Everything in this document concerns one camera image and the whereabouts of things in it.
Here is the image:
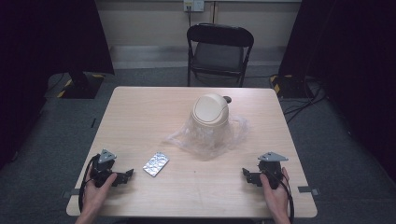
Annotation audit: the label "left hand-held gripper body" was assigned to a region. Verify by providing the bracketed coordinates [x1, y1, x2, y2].
[90, 148, 119, 189]

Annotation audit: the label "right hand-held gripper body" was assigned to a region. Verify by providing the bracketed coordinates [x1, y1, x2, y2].
[257, 151, 290, 190]

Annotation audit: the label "person's right hand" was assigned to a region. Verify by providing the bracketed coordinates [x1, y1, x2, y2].
[259, 167, 291, 217]

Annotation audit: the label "person's left hand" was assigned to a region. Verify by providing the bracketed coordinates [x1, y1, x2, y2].
[82, 170, 119, 217]

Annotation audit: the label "silver foil blister pack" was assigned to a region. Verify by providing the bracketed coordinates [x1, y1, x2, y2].
[142, 151, 171, 178]

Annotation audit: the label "grey tape strip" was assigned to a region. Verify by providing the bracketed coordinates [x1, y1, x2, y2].
[61, 188, 82, 199]
[297, 185, 320, 197]

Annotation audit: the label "clear plastic bag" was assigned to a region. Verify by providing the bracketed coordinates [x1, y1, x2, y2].
[165, 114, 252, 162]

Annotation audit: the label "beige swing-lid trash bin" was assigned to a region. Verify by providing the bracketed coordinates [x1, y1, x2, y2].
[191, 93, 232, 147]

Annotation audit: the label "black stand base striped tape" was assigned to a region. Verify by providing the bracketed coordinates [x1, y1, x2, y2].
[56, 70, 106, 100]
[269, 74, 312, 100]

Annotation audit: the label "black folding chair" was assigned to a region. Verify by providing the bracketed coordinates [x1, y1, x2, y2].
[186, 22, 255, 88]

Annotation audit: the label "black curtain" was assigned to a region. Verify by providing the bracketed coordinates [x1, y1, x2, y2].
[0, 0, 116, 171]
[277, 0, 396, 183]

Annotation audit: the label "left hand-held gripper black cable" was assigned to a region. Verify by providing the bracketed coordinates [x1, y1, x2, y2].
[78, 154, 101, 214]

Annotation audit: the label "hand-held gripper black cable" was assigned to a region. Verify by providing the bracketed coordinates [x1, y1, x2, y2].
[78, 154, 101, 214]
[270, 169, 295, 224]

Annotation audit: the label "right hand-held gripper black cable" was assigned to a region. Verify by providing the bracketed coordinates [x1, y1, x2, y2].
[270, 169, 295, 224]

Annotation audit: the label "black floor cables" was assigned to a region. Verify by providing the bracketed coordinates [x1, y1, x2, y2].
[279, 76, 328, 125]

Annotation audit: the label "white wall socket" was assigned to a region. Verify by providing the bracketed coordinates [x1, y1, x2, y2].
[182, 0, 205, 13]

